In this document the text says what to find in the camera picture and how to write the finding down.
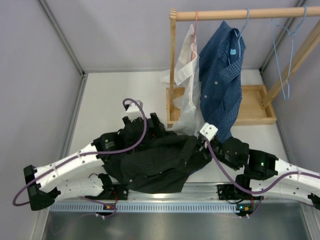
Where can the pink wire hanger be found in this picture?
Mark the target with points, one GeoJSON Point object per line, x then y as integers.
{"type": "Point", "coordinates": [194, 36]}

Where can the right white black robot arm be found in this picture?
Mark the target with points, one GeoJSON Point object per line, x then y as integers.
{"type": "Point", "coordinates": [257, 174]}

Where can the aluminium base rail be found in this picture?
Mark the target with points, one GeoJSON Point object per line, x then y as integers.
{"type": "Point", "coordinates": [200, 192]}

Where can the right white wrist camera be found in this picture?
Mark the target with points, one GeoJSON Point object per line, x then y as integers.
{"type": "Point", "coordinates": [208, 131]}

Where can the blue hanger holding shirt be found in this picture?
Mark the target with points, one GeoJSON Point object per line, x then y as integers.
{"type": "Point", "coordinates": [237, 44]}

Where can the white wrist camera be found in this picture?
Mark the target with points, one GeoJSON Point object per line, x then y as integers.
{"type": "Point", "coordinates": [208, 131]}
{"type": "Point", "coordinates": [132, 111]}

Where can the aluminium frame post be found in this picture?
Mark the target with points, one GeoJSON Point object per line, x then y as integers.
{"type": "Point", "coordinates": [61, 36]}
{"type": "Point", "coordinates": [280, 32]}

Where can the right aluminium frame post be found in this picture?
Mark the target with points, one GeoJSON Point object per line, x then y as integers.
{"type": "Point", "coordinates": [280, 32]}

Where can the left aluminium frame post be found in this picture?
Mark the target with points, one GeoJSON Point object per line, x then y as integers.
{"type": "Point", "coordinates": [61, 36]}

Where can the blue checked shirt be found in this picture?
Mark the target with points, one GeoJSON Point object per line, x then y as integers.
{"type": "Point", "coordinates": [221, 89]}

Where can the wooden clothes rack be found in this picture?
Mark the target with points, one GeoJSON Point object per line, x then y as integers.
{"type": "Point", "coordinates": [256, 106]}

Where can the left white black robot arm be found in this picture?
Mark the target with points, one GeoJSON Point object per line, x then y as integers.
{"type": "Point", "coordinates": [51, 183]}

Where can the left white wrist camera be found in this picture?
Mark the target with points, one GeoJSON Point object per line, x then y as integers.
{"type": "Point", "coordinates": [132, 111]}

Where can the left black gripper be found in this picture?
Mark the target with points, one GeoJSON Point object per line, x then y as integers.
{"type": "Point", "coordinates": [156, 131]}

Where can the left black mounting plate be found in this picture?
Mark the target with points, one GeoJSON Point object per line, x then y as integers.
{"type": "Point", "coordinates": [122, 191]}

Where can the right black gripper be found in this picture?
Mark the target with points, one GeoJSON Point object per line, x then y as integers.
{"type": "Point", "coordinates": [203, 147]}

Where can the grey slotted cable duct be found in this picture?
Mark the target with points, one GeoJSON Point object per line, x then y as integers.
{"type": "Point", "coordinates": [149, 207]}

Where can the black pinstripe shirt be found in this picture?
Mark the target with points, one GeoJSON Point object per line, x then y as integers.
{"type": "Point", "coordinates": [158, 165]}

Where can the white shirt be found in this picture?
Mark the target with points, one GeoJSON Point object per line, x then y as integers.
{"type": "Point", "coordinates": [189, 119]}

